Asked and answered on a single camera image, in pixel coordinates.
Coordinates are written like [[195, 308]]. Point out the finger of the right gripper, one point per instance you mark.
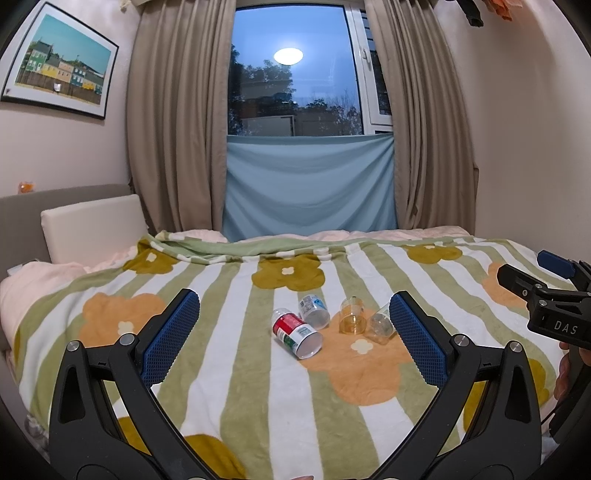
[[523, 285], [565, 268]]

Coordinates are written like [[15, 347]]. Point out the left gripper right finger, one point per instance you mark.
[[483, 423]]

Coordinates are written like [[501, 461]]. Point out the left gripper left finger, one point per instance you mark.
[[106, 422]]

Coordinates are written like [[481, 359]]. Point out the person's right hand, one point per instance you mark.
[[563, 383]]

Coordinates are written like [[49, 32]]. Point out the right beige curtain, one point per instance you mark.
[[435, 174]]

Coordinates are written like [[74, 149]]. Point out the beige curtain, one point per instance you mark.
[[435, 174], [177, 112]]

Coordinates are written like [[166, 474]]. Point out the white pillow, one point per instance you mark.
[[92, 232]]

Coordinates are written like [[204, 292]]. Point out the green striped floral blanket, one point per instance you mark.
[[242, 400]]

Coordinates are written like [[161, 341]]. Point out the grey bed headboard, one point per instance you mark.
[[22, 238]]

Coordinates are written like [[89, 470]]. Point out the small orange figurine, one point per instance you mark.
[[26, 187]]

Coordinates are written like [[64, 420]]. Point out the blue cloth under window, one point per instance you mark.
[[306, 185]]

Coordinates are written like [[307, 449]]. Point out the left beige curtain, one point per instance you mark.
[[177, 112]]

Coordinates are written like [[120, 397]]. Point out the framed houses picture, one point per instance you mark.
[[63, 64]]

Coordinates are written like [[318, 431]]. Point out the window with white frame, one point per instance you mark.
[[305, 68]]

